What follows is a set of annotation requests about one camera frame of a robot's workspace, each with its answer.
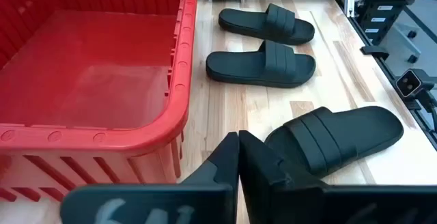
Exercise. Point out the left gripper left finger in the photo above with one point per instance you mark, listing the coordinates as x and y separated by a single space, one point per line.
153 203

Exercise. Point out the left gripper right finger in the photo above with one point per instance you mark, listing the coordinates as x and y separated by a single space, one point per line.
307 203

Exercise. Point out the black rubber slide sandal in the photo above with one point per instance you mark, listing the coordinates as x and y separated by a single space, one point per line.
235 65
246 20
358 132

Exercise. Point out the red plastic bin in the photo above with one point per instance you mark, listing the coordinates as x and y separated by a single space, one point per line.
102 63

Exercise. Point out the black caster wheel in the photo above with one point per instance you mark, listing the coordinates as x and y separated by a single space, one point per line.
412 59
412 34

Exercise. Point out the black boxes with white labels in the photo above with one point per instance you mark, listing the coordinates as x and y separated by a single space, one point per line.
375 29

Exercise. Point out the small black table camera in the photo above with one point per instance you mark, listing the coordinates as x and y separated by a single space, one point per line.
409 83

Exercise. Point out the black rail bracket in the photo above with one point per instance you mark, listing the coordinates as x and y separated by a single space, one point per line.
373 51

